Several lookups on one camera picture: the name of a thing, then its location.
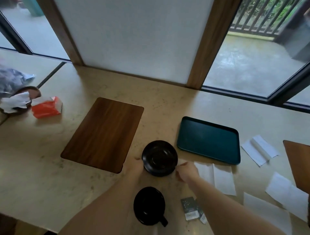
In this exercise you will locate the dark outdoor pillar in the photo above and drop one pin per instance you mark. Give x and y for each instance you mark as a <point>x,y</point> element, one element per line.
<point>298,36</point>

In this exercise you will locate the dark green tray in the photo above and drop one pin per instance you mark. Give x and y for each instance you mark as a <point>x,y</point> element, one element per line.
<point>208,140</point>

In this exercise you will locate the person's right hand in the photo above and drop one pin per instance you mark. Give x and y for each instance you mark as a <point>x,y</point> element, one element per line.
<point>187,172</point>

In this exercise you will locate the wooden balcony railing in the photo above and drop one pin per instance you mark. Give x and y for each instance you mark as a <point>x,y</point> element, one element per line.
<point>254,31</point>

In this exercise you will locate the dark window frame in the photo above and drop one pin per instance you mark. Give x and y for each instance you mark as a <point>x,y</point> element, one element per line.
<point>290,84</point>
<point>14,36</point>

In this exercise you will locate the person's right forearm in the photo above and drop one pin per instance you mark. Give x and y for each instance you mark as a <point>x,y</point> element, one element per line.
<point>230,213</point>

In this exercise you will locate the black cup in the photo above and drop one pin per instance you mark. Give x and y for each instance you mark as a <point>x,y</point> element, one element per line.
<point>149,205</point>

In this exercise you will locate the teal outdoor bin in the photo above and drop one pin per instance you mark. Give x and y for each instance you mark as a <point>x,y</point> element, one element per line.
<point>34,7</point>

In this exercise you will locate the person's left forearm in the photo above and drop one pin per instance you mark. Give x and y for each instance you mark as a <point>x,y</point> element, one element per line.
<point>109,213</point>

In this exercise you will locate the red tissue pack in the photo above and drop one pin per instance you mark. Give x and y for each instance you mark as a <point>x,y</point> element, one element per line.
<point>46,109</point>

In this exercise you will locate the grey plastic bag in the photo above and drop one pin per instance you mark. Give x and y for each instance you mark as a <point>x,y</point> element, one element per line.
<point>12,80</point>

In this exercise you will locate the brown wooden placemat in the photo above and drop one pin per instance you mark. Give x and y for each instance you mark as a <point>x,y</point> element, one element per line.
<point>300,164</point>
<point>101,135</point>

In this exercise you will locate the brown wooden dish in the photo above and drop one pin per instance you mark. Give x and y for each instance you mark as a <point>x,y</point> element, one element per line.
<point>34,90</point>

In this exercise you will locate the black saucer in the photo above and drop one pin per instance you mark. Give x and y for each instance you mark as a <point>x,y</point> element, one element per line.
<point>159,158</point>

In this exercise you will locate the wooden wall trim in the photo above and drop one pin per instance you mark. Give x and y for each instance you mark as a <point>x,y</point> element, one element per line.
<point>210,48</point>
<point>60,31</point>

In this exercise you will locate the person's left hand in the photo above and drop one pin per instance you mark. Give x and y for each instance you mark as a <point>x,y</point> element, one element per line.
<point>134,168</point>

